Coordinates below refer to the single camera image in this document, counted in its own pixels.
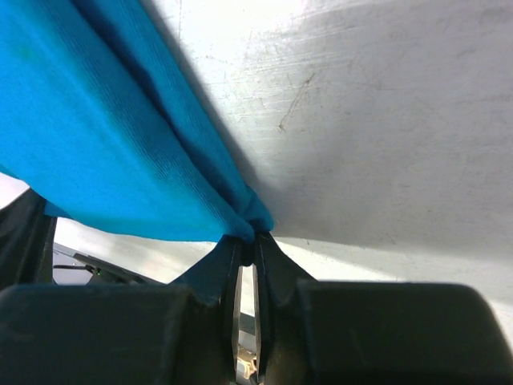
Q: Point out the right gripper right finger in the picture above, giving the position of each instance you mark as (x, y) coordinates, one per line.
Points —
(319, 332)

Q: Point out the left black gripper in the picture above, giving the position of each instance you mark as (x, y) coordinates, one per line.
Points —
(27, 239)

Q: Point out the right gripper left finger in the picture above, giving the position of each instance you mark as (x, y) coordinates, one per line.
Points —
(180, 333)

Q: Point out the blue t shirt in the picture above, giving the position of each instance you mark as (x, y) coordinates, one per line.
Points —
(98, 118)

